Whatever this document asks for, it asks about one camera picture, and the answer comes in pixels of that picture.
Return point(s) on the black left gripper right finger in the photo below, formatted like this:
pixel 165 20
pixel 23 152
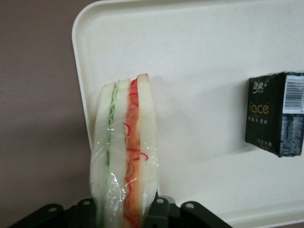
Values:
pixel 166 213

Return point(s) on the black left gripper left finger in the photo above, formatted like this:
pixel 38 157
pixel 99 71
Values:
pixel 78 213

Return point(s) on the plastic sandwich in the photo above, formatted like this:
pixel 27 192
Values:
pixel 123 152

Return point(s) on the cream plastic tray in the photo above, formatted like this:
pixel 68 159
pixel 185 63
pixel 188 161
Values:
pixel 202 71

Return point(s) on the black tissue pack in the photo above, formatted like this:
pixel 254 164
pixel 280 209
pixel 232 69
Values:
pixel 268 114

